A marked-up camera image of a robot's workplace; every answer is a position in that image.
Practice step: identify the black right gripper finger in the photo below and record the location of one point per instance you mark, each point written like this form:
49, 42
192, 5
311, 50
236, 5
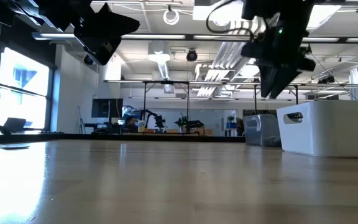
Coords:
266, 82
283, 79

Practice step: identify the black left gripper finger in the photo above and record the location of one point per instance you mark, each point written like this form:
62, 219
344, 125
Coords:
117, 19
118, 30

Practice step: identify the background black robot arm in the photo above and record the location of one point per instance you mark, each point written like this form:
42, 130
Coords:
154, 118
191, 124

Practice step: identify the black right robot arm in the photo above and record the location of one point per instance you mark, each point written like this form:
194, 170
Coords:
275, 9

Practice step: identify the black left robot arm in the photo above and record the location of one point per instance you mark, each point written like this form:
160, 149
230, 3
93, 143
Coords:
26, 12

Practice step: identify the ceiling light strip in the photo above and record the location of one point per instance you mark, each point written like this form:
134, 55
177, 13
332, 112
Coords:
154, 36
322, 39

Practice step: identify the grey translucent plastic bin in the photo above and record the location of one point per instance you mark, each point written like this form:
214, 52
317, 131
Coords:
261, 130

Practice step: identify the white plastic bin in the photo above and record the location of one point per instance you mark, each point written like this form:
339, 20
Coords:
328, 130

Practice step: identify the black computer monitor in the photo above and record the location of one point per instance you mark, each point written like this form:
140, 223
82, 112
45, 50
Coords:
104, 107

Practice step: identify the background person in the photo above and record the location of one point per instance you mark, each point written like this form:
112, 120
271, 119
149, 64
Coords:
130, 122

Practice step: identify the large black framed window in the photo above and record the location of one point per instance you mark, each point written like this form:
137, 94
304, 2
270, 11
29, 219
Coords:
20, 90

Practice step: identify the grey laptop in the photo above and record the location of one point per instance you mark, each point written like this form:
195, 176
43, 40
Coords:
15, 124

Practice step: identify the green striped bandage packet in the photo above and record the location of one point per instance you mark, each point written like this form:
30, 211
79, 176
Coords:
11, 146

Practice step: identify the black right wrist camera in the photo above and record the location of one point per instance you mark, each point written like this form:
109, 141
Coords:
307, 64

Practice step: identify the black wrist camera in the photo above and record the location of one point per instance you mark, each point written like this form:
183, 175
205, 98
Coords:
307, 64
102, 54

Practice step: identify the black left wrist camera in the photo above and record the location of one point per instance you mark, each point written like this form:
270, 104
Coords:
102, 54

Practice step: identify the background workstation frame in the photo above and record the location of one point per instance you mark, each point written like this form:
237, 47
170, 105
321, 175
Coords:
166, 82

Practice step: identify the black overhead camera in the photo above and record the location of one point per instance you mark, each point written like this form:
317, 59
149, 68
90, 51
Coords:
192, 55

